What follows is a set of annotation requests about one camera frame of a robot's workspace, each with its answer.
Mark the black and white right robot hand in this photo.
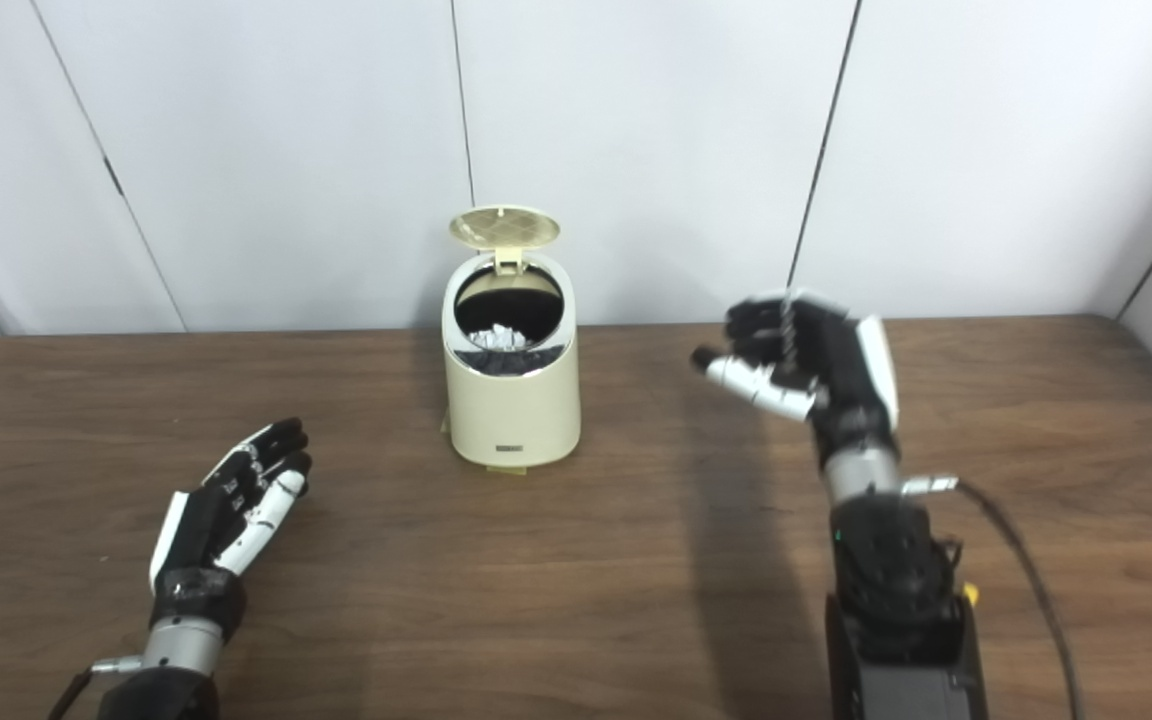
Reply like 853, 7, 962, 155
691, 290, 902, 466

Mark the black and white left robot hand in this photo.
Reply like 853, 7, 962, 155
148, 418, 314, 641

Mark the white paper ball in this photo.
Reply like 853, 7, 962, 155
466, 322, 527, 352

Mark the cream round bin lid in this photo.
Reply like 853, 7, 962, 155
448, 205, 562, 277

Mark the cream-colored trash bin body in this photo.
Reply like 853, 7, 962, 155
441, 252, 582, 469

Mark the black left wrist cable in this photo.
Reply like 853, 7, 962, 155
46, 654, 144, 720

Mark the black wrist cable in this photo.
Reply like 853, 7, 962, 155
46, 654, 144, 720
901, 474, 1087, 720

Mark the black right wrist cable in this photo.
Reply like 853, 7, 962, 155
901, 474, 1087, 720

